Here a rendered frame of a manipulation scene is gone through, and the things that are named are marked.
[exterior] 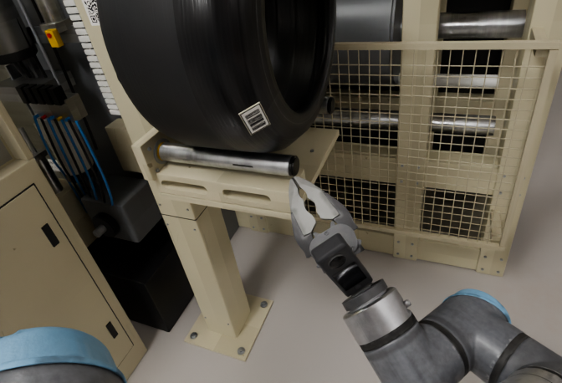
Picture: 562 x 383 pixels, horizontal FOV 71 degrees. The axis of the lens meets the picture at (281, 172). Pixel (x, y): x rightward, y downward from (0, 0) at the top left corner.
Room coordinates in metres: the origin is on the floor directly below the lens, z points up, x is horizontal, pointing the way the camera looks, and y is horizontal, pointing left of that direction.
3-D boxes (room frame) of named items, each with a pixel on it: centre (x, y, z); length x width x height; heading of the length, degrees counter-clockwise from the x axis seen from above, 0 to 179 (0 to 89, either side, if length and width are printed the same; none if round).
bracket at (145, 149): (0.97, 0.22, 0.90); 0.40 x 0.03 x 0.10; 153
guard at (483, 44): (1.07, -0.29, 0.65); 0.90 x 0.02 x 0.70; 63
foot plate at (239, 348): (0.98, 0.30, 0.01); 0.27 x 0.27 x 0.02; 63
